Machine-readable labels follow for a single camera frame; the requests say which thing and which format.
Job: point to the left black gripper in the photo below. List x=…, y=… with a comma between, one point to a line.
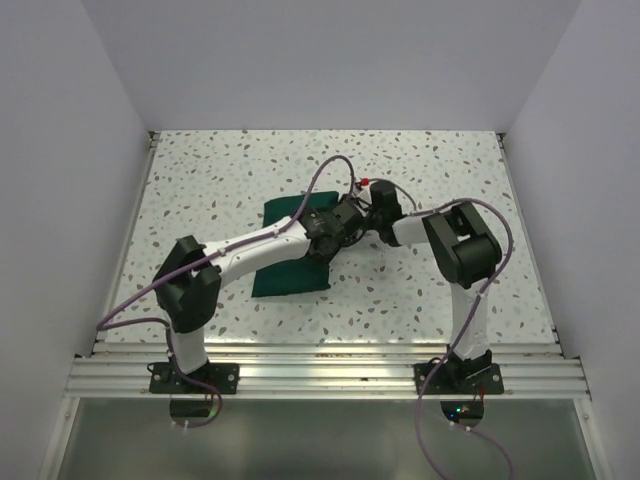
x=328, y=257

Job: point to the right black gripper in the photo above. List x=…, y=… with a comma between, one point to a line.
x=354, y=235

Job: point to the green surgical cloth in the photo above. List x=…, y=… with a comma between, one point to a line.
x=304, y=275

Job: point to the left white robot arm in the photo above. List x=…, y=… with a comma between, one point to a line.
x=190, y=279

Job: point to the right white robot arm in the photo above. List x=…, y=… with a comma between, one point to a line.
x=467, y=255

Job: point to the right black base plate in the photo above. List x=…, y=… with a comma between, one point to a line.
x=488, y=382

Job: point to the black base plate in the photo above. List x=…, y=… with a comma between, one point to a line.
x=212, y=377
x=488, y=382

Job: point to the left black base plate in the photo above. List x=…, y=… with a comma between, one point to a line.
x=212, y=377

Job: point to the aluminium rail frame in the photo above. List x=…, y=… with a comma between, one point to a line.
x=325, y=385

